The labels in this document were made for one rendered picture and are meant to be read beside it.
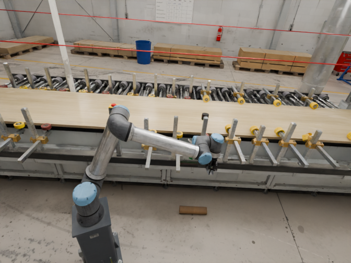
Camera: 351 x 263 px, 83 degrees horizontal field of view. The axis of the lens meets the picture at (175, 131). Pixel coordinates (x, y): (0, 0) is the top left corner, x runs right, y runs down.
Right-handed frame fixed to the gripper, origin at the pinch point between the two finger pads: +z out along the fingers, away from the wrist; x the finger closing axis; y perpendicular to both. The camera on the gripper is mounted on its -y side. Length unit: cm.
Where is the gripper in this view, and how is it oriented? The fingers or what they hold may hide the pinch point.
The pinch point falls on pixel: (209, 172)
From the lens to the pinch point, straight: 164.6
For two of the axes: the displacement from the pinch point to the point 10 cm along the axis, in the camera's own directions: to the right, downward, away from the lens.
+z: -0.7, 8.5, 5.2
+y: -0.2, 5.2, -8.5
